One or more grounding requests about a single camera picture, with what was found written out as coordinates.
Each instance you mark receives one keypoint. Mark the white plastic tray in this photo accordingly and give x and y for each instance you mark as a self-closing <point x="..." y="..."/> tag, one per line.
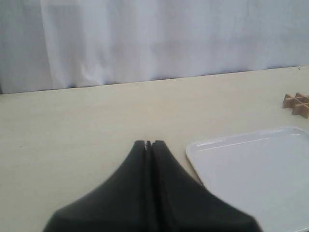
<point x="263" y="173"/>

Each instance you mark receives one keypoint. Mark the wooden notched piece two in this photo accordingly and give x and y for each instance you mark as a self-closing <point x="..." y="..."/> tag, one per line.
<point x="299" y="95"/>

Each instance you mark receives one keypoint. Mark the white backdrop curtain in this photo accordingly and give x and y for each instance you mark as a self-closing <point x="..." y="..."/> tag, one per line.
<point x="55" y="44"/>

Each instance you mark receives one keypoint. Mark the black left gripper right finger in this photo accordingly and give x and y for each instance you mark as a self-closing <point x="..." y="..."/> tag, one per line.
<point x="184" y="205"/>

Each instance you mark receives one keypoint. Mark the wooden notched piece three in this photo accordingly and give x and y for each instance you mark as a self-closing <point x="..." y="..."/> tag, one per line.
<point x="302" y="110"/>

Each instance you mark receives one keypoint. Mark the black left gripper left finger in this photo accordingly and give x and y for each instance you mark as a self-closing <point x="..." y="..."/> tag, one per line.
<point x="117" y="205"/>

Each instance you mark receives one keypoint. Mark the wooden notched piece one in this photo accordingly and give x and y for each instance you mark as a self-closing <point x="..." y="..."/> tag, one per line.
<point x="289" y="101"/>

